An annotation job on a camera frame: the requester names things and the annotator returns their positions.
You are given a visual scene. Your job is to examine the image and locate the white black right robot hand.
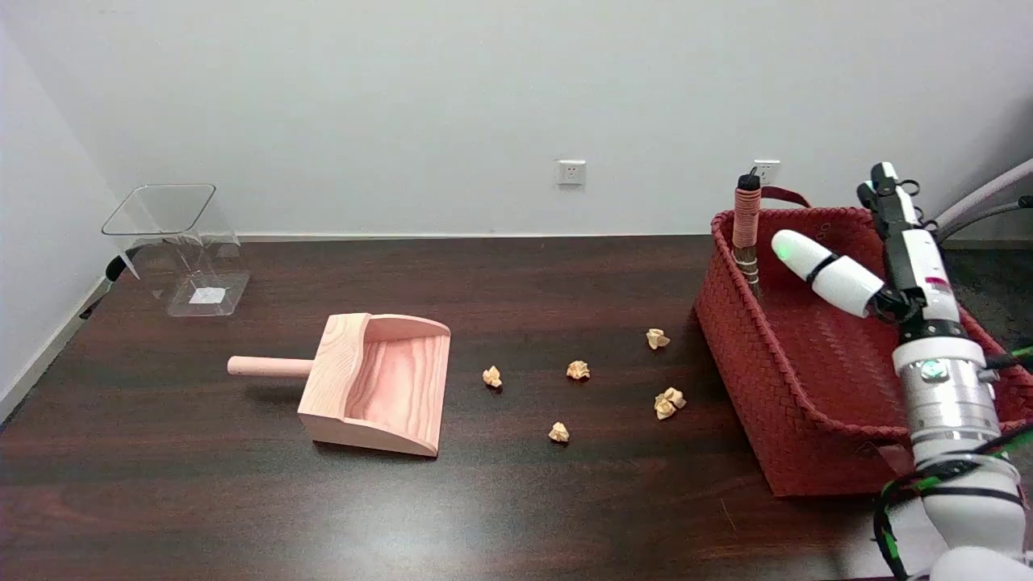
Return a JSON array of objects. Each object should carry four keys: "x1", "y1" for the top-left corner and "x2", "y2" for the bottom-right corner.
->
[{"x1": 771, "y1": 161, "x2": 967, "y2": 344}]

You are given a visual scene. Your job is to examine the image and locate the small straw broom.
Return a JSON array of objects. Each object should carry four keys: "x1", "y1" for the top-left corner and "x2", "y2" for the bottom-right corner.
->
[{"x1": 730, "y1": 168, "x2": 764, "y2": 299}]

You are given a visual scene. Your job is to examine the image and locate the red woven basket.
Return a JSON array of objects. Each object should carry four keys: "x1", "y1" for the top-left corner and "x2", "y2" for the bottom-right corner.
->
[{"x1": 694, "y1": 186, "x2": 1033, "y2": 498}]

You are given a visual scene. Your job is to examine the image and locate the wooden dustpan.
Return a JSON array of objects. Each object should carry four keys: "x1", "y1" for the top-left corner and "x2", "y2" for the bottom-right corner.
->
[{"x1": 227, "y1": 312, "x2": 452, "y2": 458}]

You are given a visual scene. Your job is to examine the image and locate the clear plastic bin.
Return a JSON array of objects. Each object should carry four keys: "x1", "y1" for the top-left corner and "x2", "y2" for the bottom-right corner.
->
[{"x1": 101, "y1": 183, "x2": 251, "y2": 318}]

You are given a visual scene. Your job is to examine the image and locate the dark grey cable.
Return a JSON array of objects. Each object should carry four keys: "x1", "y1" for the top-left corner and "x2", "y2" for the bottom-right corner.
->
[{"x1": 936, "y1": 195, "x2": 1033, "y2": 243}]

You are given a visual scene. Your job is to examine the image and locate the light grey hose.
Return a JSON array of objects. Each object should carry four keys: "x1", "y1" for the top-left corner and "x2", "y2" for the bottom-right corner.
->
[{"x1": 932, "y1": 157, "x2": 1033, "y2": 235}]

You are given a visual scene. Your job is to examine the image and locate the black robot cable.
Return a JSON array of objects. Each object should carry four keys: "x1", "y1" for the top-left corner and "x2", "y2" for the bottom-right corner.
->
[{"x1": 912, "y1": 420, "x2": 1033, "y2": 479}]

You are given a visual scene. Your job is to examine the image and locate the green black braided cable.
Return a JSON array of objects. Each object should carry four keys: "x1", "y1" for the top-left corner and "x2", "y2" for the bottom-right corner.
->
[{"x1": 873, "y1": 345, "x2": 1033, "y2": 581}]

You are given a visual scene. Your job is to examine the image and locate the black cable with white tag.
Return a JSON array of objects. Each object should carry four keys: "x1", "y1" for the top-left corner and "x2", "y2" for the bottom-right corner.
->
[{"x1": 78, "y1": 246, "x2": 142, "y2": 320}]

